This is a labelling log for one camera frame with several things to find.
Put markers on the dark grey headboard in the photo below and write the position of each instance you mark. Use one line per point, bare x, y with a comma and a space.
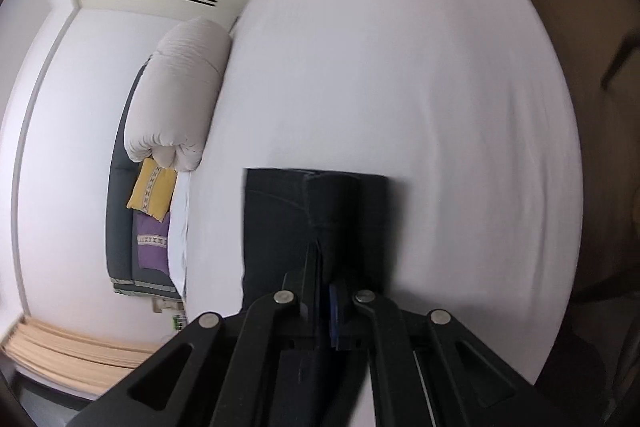
120, 232

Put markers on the rolled white duvet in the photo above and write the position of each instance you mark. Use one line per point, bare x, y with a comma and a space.
175, 102

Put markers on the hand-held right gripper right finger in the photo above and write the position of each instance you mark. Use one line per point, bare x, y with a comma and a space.
338, 314

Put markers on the dark pants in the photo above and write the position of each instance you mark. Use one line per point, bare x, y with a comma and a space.
280, 232

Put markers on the white bed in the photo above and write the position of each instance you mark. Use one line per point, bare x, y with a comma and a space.
390, 132

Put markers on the wall socket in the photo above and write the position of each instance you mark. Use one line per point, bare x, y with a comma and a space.
166, 305

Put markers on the beige curtain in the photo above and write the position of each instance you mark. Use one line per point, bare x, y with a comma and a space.
75, 352

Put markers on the yellow patterned cushion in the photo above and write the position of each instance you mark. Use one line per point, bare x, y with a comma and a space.
151, 189

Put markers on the purple patterned cushion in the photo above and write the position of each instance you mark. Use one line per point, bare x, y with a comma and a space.
152, 242

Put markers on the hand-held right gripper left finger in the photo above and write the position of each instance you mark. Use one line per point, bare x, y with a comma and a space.
310, 302

